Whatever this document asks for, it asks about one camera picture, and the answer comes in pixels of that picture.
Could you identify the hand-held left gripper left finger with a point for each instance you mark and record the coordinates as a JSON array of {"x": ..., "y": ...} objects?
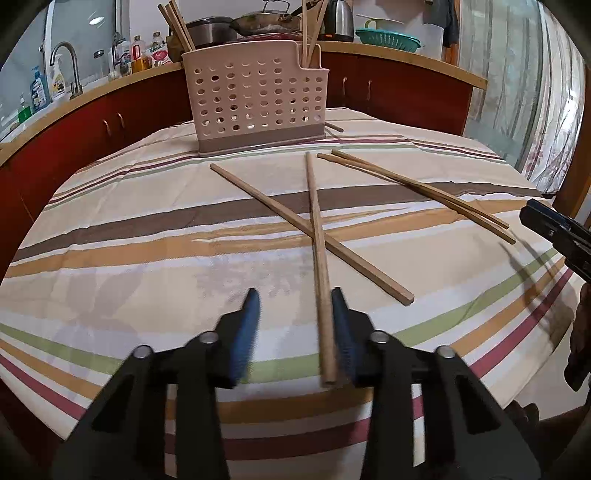
[{"x": 247, "y": 332}]

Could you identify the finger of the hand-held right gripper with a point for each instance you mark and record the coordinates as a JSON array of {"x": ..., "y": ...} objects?
[
  {"x": 549, "y": 211},
  {"x": 540, "y": 228}
]

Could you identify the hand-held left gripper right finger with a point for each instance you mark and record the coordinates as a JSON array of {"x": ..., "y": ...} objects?
[{"x": 344, "y": 332}]

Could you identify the wooden chopstick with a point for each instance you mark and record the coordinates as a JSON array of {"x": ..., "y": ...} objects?
[
  {"x": 339, "y": 153},
  {"x": 334, "y": 127},
  {"x": 170, "y": 21},
  {"x": 178, "y": 21},
  {"x": 305, "y": 32},
  {"x": 316, "y": 27},
  {"x": 184, "y": 21},
  {"x": 318, "y": 249},
  {"x": 325, "y": 158},
  {"x": 258, "y": 194}
]

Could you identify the pink perforated utensil holder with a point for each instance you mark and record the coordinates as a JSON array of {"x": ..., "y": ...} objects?
[{"x": 240, "y": 92}]

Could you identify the frosted glass door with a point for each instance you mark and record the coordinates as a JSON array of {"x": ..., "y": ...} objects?
[{"x": 508, "y": 92}]

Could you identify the striped tablecloth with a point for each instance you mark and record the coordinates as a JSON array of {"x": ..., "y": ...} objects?
[{"x": 138, "y": 230}]

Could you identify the white plastic container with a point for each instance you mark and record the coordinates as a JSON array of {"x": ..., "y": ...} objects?
[{"x": 433, "y": 41}]

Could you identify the dark hanging cloth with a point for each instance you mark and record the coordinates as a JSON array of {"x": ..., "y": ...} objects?
[{"x": 445, "y": 21}]

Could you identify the wooden kitchen countertop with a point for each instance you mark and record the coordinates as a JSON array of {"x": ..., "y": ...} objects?
[{"x": 392, "y": 55}]

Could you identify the teal plastic colander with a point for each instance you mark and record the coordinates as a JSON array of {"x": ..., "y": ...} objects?
[{"x": 388, "y": 40}]

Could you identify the white mug with green rim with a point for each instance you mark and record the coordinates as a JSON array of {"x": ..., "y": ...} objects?
[{"x": 371, "y": 22}]

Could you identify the steel electric kettle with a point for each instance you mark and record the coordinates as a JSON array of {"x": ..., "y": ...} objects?
[{"x": 337, "y": 21}]

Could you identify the red and white packet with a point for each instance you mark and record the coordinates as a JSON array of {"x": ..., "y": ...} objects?
[{"x": 159, "y": 56}]

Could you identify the orange bottle with red label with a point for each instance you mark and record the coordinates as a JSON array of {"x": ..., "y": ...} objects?
[{"x": 138, "y": 57}]

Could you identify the red induction cooker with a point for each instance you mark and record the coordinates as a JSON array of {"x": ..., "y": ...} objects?
[{"x": 277, "y": 36}]

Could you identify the small clear seasoning bottle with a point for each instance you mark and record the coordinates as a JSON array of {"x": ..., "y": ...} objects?
[{"x": 157, "y": 40}]

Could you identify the clear glass jar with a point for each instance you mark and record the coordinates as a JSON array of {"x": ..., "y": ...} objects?
[{"x": 99, "y": 62}]

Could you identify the white spray bottle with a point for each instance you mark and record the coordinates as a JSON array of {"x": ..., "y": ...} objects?
[{"x": 57, "y": 85}]

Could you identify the steel wok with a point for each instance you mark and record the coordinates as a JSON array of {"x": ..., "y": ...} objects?
[{"x": 263, "y": 21}]

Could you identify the steel gooseneck faucet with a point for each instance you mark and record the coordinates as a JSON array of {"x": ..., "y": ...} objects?
[{"x": 74, "y": 69}]

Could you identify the small green soap bottle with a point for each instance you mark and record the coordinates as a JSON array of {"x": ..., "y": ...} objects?
[{"x": 24, "y": 107}]

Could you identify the blue detergent bottle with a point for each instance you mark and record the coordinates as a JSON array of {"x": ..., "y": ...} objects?
[{"x": 39, "y": 92}]

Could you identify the sliding kitchen window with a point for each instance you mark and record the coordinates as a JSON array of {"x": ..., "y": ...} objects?
[{"x": 27, "y": 46}]

